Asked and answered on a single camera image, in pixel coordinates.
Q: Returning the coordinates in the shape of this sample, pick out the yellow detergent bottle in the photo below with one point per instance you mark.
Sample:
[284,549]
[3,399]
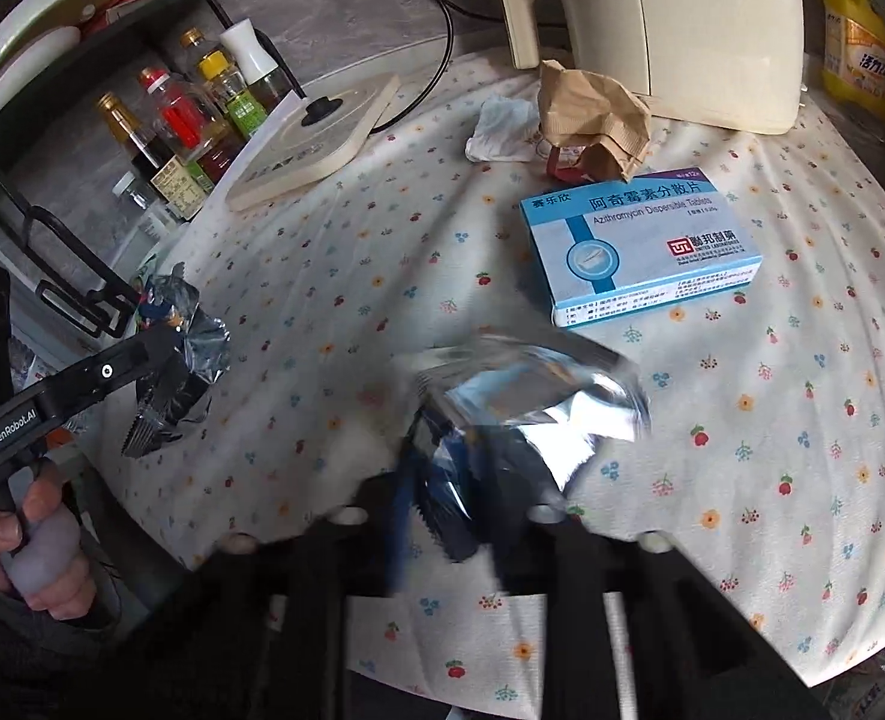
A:
[858,37]

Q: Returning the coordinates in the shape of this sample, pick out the green label condiment bottle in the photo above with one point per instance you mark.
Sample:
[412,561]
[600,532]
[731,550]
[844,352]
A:
[232,97]

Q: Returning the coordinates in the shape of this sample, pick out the floral white tablecloth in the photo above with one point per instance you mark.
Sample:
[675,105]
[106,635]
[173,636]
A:
[412,277]

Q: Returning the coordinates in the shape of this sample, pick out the person's left forearm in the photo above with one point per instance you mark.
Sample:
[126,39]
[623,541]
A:
[30,667]

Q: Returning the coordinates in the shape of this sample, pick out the white plates in rack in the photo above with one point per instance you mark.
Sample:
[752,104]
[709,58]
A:
[30,45]

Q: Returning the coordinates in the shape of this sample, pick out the black condiment shelf rack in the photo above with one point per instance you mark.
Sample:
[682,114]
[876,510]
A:
[60,240]

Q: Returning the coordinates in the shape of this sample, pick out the blue white medicine box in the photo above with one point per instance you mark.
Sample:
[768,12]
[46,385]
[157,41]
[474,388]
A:
[637,240]

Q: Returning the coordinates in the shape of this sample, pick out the silver foil packet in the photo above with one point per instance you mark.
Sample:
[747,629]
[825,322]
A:
[532,405]

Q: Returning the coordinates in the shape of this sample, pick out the white-capped oil bottle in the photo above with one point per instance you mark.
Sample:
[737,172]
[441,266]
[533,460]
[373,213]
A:
[251,52]

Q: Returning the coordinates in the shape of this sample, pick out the red chili sauce bottle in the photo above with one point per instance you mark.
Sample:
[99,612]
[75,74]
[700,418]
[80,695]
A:
[187,120]

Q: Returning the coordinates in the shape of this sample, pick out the small clear jar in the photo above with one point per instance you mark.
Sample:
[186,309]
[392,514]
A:
[142,202]

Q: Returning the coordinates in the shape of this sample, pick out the dark soy sauce bottle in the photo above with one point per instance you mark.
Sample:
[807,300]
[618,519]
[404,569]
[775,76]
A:
[150,157]

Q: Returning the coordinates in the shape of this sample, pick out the crumpled white tissue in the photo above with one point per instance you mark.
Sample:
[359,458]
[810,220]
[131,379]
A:
[502,127]

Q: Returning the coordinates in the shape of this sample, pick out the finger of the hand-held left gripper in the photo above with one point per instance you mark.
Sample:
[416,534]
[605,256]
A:
[183,390]
[146,431]

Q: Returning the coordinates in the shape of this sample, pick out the crumpled brown paper bag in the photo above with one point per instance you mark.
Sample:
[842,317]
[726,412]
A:
[592,105]

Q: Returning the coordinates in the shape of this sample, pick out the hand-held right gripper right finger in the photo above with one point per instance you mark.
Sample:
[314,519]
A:
[480,525]

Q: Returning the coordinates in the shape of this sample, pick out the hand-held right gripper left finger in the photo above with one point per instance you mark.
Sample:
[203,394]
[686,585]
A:
[416,499]

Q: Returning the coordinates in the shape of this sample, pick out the blue silver wrapper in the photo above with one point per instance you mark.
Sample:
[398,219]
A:
[187,315]

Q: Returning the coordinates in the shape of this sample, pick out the cream air fryer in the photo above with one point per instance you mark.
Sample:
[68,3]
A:
[697,30]

